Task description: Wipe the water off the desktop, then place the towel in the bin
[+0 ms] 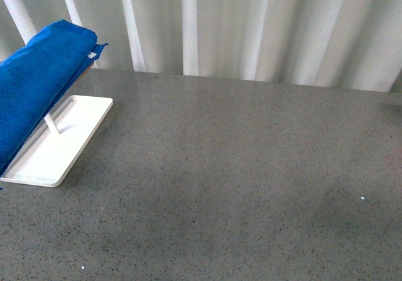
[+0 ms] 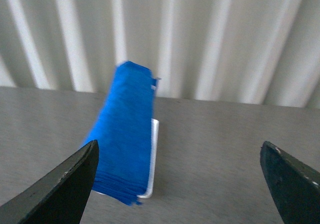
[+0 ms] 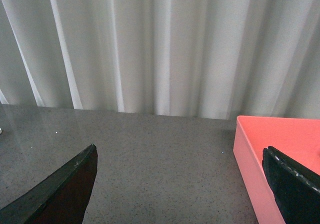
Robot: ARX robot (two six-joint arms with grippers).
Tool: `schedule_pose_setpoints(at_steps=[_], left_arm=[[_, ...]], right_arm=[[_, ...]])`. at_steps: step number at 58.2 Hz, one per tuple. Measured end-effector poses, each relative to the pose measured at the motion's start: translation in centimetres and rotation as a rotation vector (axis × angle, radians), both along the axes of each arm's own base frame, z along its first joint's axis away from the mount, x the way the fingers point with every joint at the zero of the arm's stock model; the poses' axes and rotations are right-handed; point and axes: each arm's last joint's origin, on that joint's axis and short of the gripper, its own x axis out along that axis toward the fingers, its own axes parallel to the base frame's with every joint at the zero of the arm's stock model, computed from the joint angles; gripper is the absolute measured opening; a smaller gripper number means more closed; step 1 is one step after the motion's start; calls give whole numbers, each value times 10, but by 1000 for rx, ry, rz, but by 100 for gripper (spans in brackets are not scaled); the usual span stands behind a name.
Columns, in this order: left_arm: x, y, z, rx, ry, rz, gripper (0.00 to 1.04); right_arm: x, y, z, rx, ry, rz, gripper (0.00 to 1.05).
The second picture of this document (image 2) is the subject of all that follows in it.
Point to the white pleated curtain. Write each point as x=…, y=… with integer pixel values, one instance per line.
x=247, y=51

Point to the blue microfiber cloth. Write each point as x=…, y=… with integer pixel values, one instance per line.
x=131, y=95

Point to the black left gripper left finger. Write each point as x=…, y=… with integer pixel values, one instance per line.
x=60, y=196

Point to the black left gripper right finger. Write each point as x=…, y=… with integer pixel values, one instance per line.
x=294, y=186

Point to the white towel rack stand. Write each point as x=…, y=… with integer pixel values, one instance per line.
x=152, y=159

